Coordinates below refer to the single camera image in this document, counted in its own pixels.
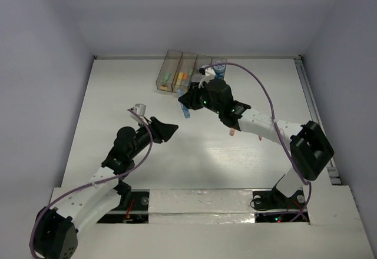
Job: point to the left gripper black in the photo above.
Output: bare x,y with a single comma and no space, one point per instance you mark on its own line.
155,130

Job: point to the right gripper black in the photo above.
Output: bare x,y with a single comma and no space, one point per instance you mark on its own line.
190,99

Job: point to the blue correction tape pen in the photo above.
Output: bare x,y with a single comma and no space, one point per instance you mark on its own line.
183,108

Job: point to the green correction tape pen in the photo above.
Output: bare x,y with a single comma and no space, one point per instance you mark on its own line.
166,78

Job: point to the blue round clip jar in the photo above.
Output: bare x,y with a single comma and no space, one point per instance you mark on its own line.
219,68

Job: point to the orange correction tape pen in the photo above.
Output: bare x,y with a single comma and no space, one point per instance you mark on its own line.
232,131

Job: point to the yellow highlighter marker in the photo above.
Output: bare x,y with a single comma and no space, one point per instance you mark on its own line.
179,78

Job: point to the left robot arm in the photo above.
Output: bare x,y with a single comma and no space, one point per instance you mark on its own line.
60,225

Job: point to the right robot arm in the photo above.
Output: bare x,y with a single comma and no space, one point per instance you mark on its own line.
307,145

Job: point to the smoked drawer box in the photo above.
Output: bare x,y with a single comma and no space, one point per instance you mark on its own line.
185,64
170,64
201,61
216,59

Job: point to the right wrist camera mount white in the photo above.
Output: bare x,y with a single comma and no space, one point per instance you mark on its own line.
208,75

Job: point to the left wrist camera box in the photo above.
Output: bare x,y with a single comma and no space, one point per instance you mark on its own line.
140,109

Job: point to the silver foil front rail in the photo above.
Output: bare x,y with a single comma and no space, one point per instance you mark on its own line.
217,206

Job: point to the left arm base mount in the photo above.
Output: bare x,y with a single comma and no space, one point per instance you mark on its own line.
132,208

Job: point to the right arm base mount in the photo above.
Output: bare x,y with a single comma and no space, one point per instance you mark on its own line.
271,206

